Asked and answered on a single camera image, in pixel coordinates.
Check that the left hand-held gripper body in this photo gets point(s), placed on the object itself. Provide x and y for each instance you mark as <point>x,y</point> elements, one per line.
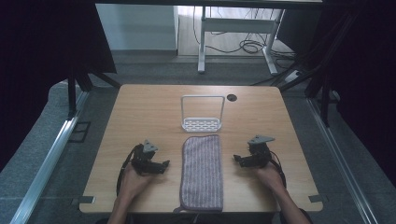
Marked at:
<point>144,161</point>

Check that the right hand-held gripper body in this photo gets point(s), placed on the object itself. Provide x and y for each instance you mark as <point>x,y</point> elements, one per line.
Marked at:
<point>260,154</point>

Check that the striped purple grey cloth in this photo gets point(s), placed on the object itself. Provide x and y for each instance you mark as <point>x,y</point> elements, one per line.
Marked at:
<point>202,174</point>

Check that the person's left hand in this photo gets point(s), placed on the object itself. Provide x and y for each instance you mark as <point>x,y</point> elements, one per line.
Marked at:
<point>134,183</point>

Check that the person's right hand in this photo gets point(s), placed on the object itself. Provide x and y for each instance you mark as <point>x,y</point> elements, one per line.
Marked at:
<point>271,177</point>

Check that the black round table grommet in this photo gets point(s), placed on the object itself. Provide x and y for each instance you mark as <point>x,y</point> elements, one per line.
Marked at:
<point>231,97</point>

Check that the person's dark clothing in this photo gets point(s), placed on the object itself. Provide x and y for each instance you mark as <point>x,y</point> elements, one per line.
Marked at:
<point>218,219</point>

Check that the black floor tape square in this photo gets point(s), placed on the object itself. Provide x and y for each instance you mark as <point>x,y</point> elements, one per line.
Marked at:
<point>80,132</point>

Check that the white power strip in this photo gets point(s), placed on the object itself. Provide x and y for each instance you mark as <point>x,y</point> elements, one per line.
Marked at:
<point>293,76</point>

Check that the black metal stand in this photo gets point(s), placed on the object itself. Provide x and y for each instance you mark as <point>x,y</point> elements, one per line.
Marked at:
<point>325,93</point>
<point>72,96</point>

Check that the black curtain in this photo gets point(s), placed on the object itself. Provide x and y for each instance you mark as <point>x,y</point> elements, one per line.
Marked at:
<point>37,62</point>
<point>367,77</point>

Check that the aluminium floor rail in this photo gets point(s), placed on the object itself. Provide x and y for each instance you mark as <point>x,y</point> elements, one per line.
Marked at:
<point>46,165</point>
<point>342,161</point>

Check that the white desk frame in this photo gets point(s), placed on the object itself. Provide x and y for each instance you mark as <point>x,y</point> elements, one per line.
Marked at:
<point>236,25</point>

